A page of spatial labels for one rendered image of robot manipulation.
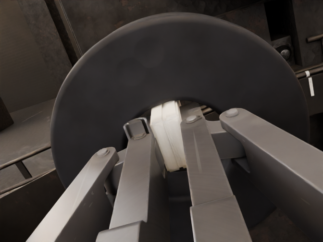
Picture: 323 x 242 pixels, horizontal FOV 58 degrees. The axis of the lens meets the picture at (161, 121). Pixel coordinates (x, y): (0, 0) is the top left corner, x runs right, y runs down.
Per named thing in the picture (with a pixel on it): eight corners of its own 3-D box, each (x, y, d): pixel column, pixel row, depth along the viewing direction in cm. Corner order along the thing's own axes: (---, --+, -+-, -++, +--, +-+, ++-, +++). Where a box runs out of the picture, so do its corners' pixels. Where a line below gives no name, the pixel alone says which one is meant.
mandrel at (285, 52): (257, 57, 87) (254, 42, 85) (271, 52, 86) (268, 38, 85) (278, 66, 71) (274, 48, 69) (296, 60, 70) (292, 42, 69)
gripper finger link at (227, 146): (184, 144, 13) (251, 124, 12) (178, 105, 17) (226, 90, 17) (193, 172, 13) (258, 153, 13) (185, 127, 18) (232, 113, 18)
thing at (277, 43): (243, 56, 102) (238, 35, 99) (260, 51, 101) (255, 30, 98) (273, 72, 73) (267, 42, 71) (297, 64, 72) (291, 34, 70)
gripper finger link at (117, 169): (165, 180, 14) (105, 197, 14) (163, 134, 18) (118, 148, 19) (154, 153, 13) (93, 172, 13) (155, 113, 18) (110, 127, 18)
